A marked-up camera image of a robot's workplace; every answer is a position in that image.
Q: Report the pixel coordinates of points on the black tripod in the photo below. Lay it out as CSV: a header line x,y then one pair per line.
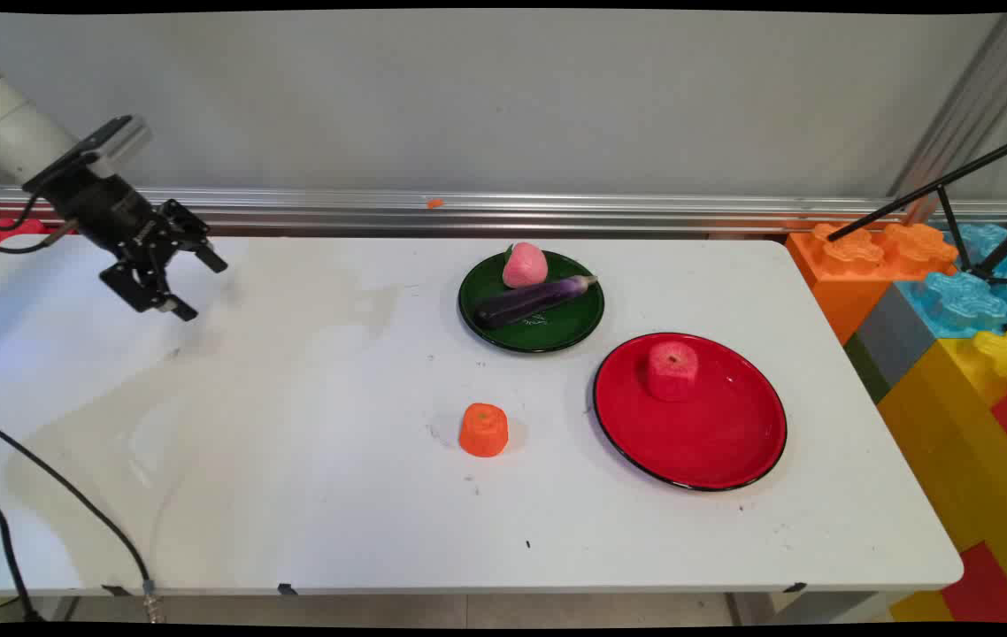
x,y
946,190

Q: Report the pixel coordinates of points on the orange giant building block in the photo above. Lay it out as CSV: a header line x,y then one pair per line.
x,y
849,265

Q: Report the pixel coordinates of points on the aluminium rail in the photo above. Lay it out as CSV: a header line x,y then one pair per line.
x,y
557,212

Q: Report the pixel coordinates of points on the red round plate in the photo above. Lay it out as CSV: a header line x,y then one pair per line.
x,y
707,433

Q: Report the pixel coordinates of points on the pink toy peach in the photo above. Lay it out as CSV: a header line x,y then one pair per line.
x,y
524,265

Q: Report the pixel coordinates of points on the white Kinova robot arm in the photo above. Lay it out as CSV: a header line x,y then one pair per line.
x,y
3,133

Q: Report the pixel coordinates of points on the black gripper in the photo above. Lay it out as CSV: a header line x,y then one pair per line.
x,y
110,212

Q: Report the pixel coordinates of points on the purple toy eggplant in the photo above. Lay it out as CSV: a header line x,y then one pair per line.
x,y
534,300

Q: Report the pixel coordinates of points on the orange toy fruit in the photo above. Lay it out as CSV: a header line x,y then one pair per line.
x,y
483,431

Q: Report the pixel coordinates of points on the aluminium frame post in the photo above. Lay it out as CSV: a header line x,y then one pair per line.
x,y
968,111

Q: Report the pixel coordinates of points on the yellow giant building block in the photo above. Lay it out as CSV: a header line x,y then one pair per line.
x,y
955,442

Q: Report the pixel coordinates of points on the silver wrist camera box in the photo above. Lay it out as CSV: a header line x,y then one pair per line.
x,y
114,140

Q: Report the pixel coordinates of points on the red toy apple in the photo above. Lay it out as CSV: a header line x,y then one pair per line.
x,y
672,370

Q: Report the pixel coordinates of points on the blue giant building block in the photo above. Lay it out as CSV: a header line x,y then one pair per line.
x,y
964,301

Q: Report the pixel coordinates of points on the green round plate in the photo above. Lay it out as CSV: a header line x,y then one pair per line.
x,y
557,332

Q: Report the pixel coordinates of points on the grey giant building block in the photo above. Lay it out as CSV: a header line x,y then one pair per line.
x,y
897,341

